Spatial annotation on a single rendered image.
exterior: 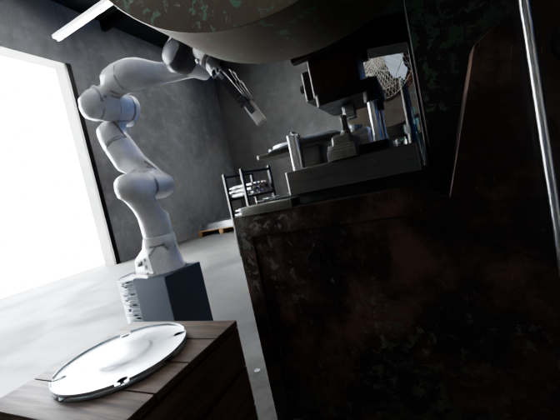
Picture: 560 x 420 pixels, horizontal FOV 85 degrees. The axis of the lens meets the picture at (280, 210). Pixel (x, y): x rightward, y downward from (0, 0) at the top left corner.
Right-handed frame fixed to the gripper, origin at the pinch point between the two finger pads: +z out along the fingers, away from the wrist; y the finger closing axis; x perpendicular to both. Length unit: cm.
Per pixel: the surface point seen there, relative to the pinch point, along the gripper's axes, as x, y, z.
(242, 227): -15.8, 16.0, 26.0
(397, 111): 39, -140, 7
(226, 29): 14.6, 37.3, 3.4
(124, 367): -47, 39, 37
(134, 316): -135, -36, 18
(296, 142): 6.3, 9.3, 17.2
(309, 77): 17.4, -4.6, 2.1
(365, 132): 20.1, -1.7, 24.5
